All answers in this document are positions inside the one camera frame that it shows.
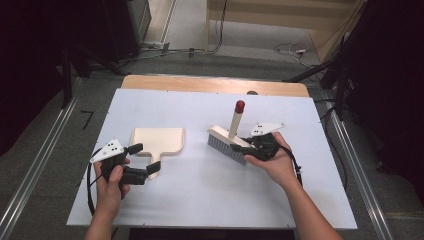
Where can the person's right hand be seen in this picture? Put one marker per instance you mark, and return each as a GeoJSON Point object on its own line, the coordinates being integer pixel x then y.
{"type": "Point", "coordinates": [280, 170]}

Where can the black stand leg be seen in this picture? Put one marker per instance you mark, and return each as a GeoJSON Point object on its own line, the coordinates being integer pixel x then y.
{"type": "Point", "coordinates": [310, 71]}

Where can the cream brush with grey bristles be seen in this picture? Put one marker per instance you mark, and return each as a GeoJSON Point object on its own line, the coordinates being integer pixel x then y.
{"type": "Point", "coordinates": [235, 124]}

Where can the black curtain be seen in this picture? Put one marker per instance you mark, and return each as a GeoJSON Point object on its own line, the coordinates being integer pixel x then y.
{"type": "Point", "coordinates": [390, 83]}
{"type": "Point", "coordinates": [23, 66]}

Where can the light wooden furniture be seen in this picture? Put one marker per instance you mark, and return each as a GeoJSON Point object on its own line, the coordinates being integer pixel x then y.
{"type": "Point", "coordinates": [283, 13]}

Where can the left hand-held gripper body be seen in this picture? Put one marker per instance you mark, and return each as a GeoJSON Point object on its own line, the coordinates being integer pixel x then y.
{"type": "Point", "coordinates": [108, 151]}

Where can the cream plastic dustpan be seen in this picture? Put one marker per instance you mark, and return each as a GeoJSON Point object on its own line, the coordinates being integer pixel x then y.
{"type": "Point", "coordinates": [160, 140]}

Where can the metal floor rail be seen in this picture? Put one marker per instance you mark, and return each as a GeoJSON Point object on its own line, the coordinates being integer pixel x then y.
{"type": "Point", "coordinates": [36, 176]}
{"type": "Point", "coordinates": [360, 173]}

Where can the light wooden table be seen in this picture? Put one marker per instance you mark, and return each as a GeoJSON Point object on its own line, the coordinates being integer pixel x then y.
{"type": "Point", "coordinates": [200, 84]}

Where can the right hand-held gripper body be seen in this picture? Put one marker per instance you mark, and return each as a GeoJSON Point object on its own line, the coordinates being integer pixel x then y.
{"type": "Point", "coordinates": [266, 148]}

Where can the person's left hand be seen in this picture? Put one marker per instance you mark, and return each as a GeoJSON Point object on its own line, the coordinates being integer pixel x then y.
{"type": "Point", "coordinates": [108, 196]}

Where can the black cabinet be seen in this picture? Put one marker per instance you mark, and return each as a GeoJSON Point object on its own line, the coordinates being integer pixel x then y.
{"type": "Point", "coordinates": [110, 26]}

